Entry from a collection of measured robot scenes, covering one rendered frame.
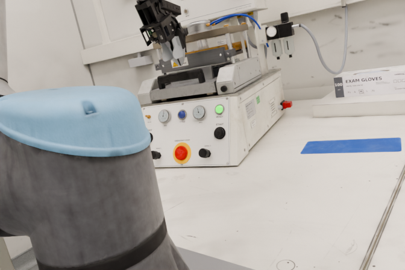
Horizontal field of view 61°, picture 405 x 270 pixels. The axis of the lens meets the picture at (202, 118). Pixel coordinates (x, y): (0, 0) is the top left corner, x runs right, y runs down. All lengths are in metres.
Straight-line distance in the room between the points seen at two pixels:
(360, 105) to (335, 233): 0.68
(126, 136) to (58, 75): 2.22
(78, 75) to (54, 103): 2.30
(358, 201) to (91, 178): 0.52
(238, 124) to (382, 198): 0.40
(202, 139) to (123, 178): 0.69
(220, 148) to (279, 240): 0.40
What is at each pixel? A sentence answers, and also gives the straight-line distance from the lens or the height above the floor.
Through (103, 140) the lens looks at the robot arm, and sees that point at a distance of 0.27.
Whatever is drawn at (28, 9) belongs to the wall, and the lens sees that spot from 2.50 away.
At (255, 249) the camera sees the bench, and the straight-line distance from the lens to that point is 0.58.
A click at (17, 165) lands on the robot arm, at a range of 0.29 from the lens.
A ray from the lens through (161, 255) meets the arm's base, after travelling 0.33.
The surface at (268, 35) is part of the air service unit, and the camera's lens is 1.20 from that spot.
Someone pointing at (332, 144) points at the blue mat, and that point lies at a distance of 0.98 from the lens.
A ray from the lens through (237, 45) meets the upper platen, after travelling 1.15.
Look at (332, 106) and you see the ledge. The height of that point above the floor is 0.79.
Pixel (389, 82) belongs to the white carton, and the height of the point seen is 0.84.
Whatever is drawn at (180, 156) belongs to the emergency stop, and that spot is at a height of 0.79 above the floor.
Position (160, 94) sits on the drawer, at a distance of 1.05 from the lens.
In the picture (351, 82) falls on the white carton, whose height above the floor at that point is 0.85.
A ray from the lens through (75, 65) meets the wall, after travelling 2.57.
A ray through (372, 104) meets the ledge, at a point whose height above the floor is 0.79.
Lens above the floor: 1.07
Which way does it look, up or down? 12 degrees down
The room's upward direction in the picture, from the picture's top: 12 degrees counter-clockwise
